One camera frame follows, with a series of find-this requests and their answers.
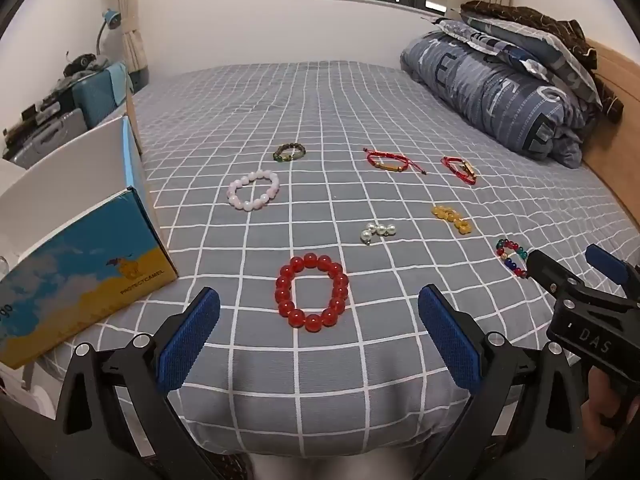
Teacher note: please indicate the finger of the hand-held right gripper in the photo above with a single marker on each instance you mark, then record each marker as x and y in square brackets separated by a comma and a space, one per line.
[585, 325]
[607, 262]

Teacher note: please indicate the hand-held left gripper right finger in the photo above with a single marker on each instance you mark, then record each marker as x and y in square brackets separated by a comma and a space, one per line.
[450, 340]

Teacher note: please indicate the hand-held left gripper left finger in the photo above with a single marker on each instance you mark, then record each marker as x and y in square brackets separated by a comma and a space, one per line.
[190, 340]

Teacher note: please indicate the blue and yellow cardboard box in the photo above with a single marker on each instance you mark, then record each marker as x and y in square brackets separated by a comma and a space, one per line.
[75, 280]

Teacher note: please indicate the person's right hand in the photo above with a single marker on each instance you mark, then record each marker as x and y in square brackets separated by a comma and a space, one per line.
[597, 397]

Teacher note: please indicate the white object beside bed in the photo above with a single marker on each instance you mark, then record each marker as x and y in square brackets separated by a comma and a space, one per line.
[25, 390]

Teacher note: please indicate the wooden headboard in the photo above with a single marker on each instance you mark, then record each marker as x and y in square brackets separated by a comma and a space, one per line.
[617, 90]

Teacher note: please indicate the folded blue grey duvet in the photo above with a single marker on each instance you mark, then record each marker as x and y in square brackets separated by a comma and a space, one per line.
[490, 90]

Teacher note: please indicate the grey suitcase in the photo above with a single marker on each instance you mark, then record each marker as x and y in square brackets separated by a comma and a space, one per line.
[55, 135]

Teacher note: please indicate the blue grey patterned pillow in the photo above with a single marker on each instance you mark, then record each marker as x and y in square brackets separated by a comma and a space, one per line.
[505, 35]

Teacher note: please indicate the brown patterned blanket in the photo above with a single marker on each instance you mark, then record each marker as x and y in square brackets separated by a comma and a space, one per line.
[540, 20]

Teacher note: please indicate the teal suitcase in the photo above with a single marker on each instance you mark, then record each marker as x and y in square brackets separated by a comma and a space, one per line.
[95, 97]

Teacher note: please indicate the bed with grey checked sheet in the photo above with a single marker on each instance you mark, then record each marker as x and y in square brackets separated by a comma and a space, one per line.
[320, 110]

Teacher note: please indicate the light blue cloth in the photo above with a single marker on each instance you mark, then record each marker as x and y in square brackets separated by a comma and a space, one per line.
[120, 82]

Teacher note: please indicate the black object on suitcase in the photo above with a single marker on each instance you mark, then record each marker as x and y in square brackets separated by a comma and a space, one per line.
[80, 64]

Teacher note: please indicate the blue desk lamp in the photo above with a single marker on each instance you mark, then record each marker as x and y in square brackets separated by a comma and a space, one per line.
[112, 19]

